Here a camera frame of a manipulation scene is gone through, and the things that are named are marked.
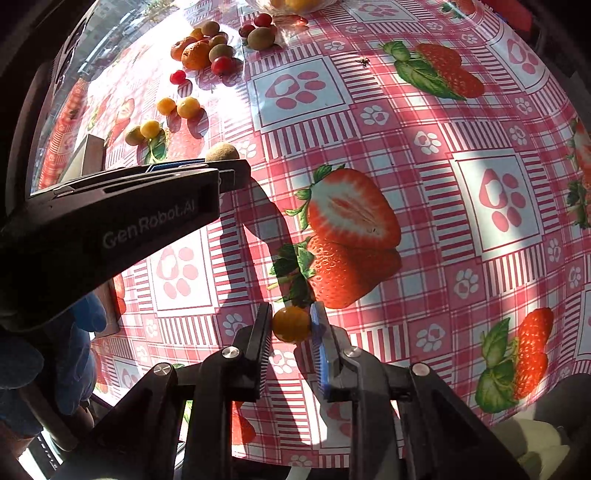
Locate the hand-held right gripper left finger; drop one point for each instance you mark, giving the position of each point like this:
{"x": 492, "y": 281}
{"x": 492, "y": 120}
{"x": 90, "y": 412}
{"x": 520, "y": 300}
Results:
{"x": 264, "y": 344}

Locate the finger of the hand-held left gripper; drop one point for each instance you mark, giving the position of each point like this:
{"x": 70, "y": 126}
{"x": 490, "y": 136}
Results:
{"x": 233, "y": 174}
{"x": 184, "y": 180}

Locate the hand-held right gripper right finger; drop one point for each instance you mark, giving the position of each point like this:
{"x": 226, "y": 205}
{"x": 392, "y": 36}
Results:
{"x": 318, "y": 346}

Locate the brown kiwi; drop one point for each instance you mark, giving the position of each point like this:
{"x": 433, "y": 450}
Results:
{"x": 261, "y": 38}
{"x": 222, "y": 151}

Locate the yellow cherry tomato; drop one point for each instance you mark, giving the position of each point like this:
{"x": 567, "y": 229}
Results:
{"x": 151, "y": 129}
{"x": 292, "y": 324}
{"x": 166, "y": 106}
{"x": 188, "y": 107}

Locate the person's left hand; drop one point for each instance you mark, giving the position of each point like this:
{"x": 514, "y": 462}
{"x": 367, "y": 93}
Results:
{"x": 74, "y": 355}

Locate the small green kiwi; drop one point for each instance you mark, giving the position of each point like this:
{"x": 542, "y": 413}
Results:
{"x": 218, "y": 40}
{"x": 221, "y": 52}
{"x": 210, "y": 28}
{"x": 134, "y": 135}

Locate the brown wooden block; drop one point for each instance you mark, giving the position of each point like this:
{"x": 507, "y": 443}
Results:
{"x": 90, "y": 154}

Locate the red cherry tomato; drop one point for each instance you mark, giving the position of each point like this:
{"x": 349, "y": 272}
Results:
{"x": 263, "y": 19}
{"x": 178, "y": 76}
{"x": 246, "y": 30}
{"x": 222, "y": 65}

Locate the orange tangerine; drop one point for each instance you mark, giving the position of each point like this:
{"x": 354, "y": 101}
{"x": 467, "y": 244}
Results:
{"x": 196, "y": 55}
{"x": 181, "y": 47}

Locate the small orange kumquat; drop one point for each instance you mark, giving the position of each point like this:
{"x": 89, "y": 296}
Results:
{"x": 197, "y": 33}

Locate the glass bowl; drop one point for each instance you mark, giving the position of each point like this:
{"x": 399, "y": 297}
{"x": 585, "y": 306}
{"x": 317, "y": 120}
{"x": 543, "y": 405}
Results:
{"x": 295, "y": 5}

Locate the strawberry print checkered tablecloth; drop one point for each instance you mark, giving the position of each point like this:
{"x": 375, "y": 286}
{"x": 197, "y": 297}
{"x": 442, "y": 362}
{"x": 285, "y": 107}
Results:
{"x": 415, "y": 194}

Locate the cream cloth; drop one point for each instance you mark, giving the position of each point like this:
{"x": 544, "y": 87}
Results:
{"x": 542, "y": 445}

